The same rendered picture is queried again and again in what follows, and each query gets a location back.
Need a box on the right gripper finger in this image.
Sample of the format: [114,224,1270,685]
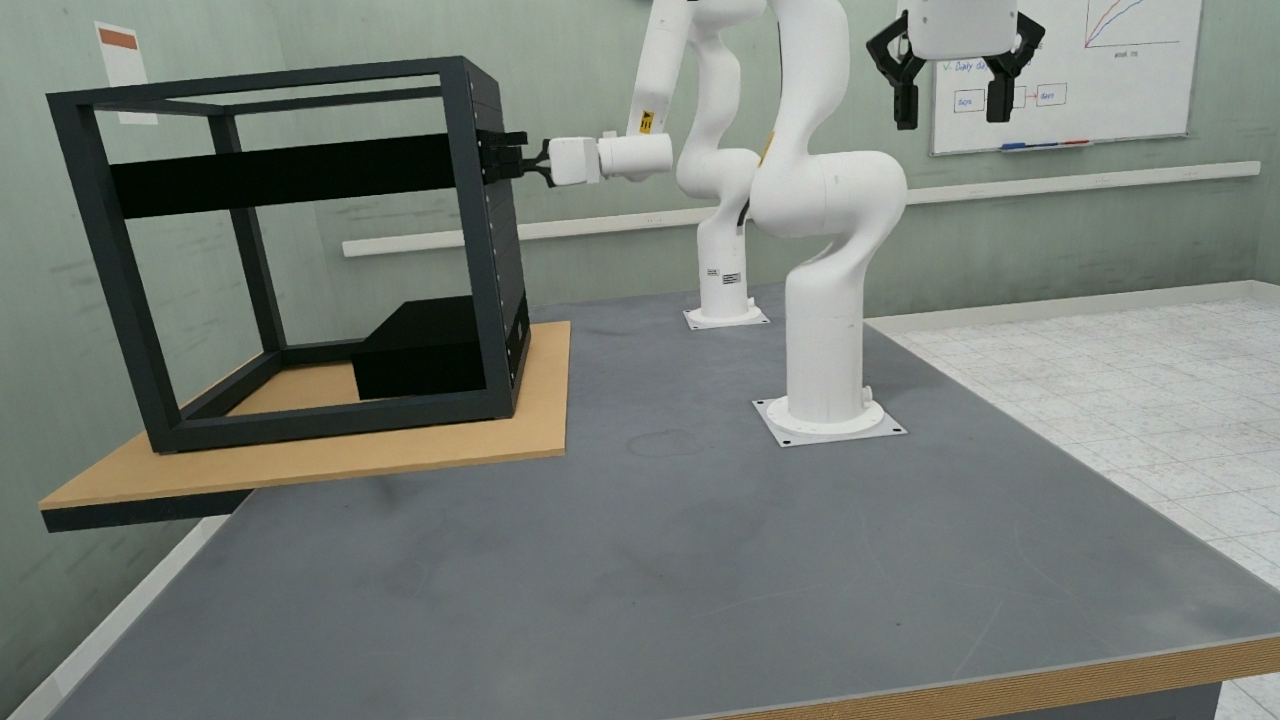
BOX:
[524,165,556,188]
[522,138,552,167]

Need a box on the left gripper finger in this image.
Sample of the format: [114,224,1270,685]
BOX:
[867,12,927,129]
[982,12,1046,123]

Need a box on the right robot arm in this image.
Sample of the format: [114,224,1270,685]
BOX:
[582,0,767,325]

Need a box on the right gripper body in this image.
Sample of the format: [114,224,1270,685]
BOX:
[549,137,588,186]

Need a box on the tan flat wooden board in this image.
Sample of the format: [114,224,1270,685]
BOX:
[38,322,571,510]

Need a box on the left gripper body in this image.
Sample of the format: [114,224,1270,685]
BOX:
[893,0,1018,63]

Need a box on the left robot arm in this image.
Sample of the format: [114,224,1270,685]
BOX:
[750,0,908,439]

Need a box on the dark grey metal rack frame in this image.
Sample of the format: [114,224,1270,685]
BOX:
[45,55,532,455]

